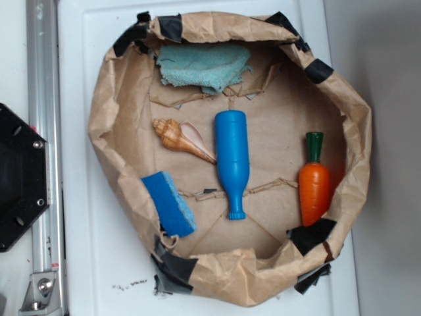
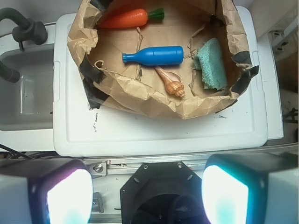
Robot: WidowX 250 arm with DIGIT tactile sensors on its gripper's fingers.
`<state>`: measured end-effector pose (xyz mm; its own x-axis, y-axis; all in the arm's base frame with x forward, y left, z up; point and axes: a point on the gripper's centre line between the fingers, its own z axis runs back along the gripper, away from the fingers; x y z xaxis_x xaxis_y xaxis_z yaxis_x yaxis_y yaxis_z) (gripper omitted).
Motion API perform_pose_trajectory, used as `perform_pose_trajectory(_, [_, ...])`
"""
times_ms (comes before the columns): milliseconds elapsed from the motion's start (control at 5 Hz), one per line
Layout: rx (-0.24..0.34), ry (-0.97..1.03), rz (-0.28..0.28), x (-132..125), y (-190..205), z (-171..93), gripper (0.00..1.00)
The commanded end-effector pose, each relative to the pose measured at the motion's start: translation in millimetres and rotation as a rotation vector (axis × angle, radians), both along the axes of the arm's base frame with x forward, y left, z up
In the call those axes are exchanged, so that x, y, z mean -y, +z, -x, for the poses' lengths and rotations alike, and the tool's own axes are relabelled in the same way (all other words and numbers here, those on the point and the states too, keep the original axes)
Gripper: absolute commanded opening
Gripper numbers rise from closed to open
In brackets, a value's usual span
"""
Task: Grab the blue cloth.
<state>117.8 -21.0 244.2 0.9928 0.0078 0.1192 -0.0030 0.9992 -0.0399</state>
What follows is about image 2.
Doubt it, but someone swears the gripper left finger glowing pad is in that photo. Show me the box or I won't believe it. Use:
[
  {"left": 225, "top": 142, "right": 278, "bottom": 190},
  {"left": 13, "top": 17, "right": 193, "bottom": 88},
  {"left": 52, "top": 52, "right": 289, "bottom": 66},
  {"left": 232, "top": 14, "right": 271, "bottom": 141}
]
[{"left": 0, "top": 158, "right": 93, "bottom": 224}]

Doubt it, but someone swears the brown paper bag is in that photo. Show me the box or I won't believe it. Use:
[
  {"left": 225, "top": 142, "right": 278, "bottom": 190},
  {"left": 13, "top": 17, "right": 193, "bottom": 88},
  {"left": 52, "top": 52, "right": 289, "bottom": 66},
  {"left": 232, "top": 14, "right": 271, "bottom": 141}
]
[{"left": 67, "top": 0, "right": 258, "bottom": 119}]

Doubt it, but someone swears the black octagonal mount plate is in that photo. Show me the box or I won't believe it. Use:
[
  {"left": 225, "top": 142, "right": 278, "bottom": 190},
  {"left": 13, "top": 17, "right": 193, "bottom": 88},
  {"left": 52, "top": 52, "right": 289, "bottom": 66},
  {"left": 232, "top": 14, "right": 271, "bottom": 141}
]
[{"left": 120, "top": 161, "right": 209, "bottom": 224}]

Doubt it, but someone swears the teal blue cloth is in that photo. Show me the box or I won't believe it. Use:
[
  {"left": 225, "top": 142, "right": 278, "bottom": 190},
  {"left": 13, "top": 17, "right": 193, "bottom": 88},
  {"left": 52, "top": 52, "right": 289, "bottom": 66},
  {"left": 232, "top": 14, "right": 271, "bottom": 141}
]
[{"left": 194, "top": 38, "right": 228, "bottom": 91}]

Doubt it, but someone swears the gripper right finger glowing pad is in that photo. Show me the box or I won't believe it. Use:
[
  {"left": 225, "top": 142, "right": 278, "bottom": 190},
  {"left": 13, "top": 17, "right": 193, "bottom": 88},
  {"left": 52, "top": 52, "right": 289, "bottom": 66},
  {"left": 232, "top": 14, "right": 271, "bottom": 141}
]
[{"left": 201, "top": 153, "right": 299, "bottom": 224}]

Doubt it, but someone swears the tan seashell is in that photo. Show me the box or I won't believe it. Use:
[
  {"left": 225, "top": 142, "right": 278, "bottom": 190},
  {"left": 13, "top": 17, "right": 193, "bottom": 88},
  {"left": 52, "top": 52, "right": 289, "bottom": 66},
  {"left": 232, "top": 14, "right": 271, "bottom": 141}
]
[{"left": 155, "top": 66, "right": 185, "bottom": 98}]

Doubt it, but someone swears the silver corner bracket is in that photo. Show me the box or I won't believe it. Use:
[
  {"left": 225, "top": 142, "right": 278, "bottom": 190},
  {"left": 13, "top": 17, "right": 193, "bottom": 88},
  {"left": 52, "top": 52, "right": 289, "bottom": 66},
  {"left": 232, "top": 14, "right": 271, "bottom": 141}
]
[{"left": 88, "top": 162, "right": 107, "bottom": 178}]

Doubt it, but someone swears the dark grey toy faucet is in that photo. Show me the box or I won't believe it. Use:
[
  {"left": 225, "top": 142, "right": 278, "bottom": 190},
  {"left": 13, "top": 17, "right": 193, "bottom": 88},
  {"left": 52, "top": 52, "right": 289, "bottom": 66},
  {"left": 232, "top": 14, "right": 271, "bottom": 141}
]
[{"left": 0, "top": 7, "right": 48, "bottom": 83}]

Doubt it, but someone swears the aluminium rail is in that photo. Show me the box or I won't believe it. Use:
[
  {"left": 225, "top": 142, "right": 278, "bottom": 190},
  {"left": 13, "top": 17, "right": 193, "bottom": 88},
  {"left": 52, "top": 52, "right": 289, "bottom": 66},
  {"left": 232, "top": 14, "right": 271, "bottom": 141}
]
[{"left": 81, "top": 153, "right": 211, "bottom": 176}]

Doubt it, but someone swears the blue toy bottle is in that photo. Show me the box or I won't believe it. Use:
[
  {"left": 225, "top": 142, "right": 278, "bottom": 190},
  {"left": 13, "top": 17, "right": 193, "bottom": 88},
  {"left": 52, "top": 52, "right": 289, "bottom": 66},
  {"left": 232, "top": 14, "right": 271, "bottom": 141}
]
[{"left": 122, "top": 46, "right": 184, "bottom": 66}]

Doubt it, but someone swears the orange toy carrot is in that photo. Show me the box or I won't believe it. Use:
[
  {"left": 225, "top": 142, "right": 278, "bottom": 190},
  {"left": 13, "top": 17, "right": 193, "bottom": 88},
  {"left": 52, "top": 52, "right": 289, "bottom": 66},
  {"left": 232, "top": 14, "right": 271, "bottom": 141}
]
[{"left": 98, "top": 8, "right": 164, "bottom": 28}]

